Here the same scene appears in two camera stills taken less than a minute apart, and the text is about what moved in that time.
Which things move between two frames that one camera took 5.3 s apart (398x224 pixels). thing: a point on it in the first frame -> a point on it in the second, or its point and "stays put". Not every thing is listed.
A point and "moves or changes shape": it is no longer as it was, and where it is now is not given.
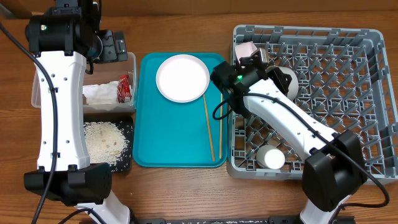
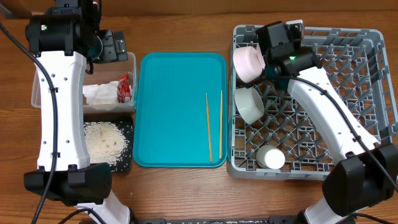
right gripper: (283, 79) -> (261, 38)
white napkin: (103, 94) stays put
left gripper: (113, 51) stays put
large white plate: (182, 78) moves or changes shape
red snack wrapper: (124, 90) stays put
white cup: (268, 157) stays put
